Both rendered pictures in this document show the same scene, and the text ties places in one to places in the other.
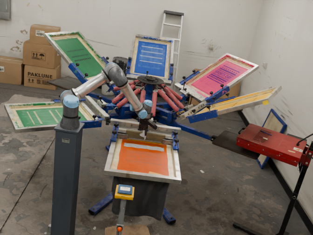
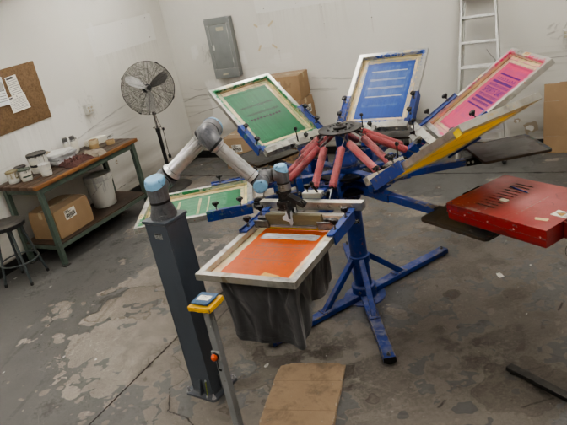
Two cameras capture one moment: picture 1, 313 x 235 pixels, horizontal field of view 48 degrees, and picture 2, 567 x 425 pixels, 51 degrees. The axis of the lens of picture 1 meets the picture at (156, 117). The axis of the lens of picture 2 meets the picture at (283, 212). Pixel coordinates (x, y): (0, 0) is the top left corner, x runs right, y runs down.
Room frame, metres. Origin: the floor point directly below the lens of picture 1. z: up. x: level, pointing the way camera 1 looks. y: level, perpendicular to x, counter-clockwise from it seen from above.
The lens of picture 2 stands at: (0.26, -1.70, 2.35)
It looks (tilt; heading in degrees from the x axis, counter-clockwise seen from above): 22 degrees down; 35
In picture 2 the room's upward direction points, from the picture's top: 11 degrees counter-clockwise
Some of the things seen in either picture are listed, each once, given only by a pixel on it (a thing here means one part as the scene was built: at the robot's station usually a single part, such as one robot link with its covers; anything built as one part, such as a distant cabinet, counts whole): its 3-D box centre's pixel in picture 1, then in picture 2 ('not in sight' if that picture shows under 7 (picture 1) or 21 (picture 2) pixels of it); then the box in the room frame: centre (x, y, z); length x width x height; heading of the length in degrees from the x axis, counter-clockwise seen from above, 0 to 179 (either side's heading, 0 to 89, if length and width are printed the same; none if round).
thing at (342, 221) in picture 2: (174, 143); (341, 227); (2.92, -0.20, 0.97); 0.30 x 0.05 x 0.07; 4
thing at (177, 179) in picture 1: (144, 152); (278, 244); (2.66, 0.06, 0.97); 0.79 x 0.58 x 0.04; 4
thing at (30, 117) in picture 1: (68, 106); (215, 188); (3.20, 0.88, 1.05); 1.08 x 0.61 x 0.23; 124
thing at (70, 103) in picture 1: (71, 105); (156, 187); (2.47, 0.66, 1.37); 0.13 x 0.12 x 0.14; 25
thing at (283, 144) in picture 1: (273, 143); (526, 208); (3.09, -1.15, 1.06); 0.61 x 0.46 x 0.12; 64
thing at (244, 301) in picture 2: (139, 195); (261, 310); (2.37, 0.03, 0.74); 0.45 x 0.03 x 0.43; 94
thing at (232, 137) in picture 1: (199, 132); (418, 203); (3.42, -0.47, 0.91); 1.34 x 0.40 x 0.08; 64
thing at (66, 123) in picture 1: (70, 119); (161, 207); (2.47, 0.66, 1.25); 0.15 x 0.15 x 0.10
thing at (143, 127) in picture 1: (144, 123); (285, 199); (2.87, 0.10, 1.15); 0.09 x 0.08 x 0.12; 94
